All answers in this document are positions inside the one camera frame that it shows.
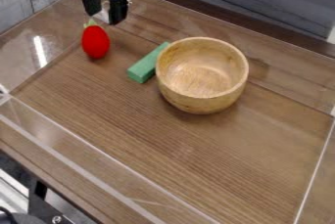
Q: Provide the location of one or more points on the red toy strawberry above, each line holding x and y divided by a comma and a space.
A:
95, 40

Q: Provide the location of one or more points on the green rectangular block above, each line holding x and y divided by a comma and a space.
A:
143, 68

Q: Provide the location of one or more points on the wooden bowl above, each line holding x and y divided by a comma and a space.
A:
201, 74

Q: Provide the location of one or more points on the clear acrylic tray wall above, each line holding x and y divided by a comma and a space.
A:
134, 161

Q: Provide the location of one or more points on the black table leg bracket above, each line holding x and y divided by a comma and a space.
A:
40, 208

